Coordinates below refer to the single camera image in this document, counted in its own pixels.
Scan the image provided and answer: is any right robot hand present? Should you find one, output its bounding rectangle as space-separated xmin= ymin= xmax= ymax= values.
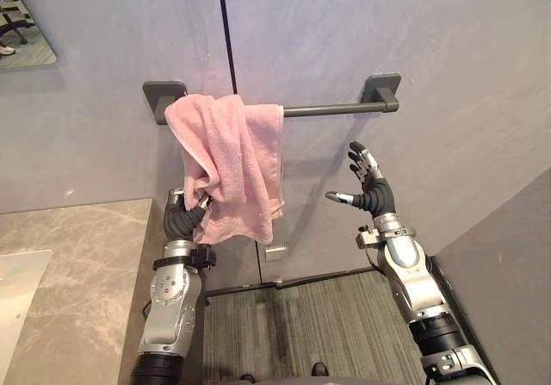
xmin=325 ymin=140 xmax=398 ymax=220

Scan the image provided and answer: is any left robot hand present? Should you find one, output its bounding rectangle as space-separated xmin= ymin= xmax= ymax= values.
xmin=163 ymin=188 xmax=215 ymax=245

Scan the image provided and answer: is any pink terry towel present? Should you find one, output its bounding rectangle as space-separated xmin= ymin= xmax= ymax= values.
xmin=164 ymin=93 xmax=287 ymax=245

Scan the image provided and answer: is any marble washtable counter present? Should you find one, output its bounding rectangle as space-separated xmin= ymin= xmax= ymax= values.
xmin=0 ymin=198 xmax=167 ymax=385

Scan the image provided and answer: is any dark grey towel bar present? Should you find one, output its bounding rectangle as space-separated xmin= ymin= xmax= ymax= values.
xmin=142 ymin=72 xmax=402 ymax=126

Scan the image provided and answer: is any grey striped floor mat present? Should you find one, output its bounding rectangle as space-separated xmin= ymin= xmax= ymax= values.
xmin=201 ymin=268 xmax=427 ymax=385

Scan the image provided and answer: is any white sink basin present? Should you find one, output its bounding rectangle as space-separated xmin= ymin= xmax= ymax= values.
xmin=0 ymin=248 xmax=53 ymax=385

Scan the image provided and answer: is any wall mirror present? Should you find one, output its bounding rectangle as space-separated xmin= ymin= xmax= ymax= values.
xmin=0 ymin=0 xmax=59 ymax=71

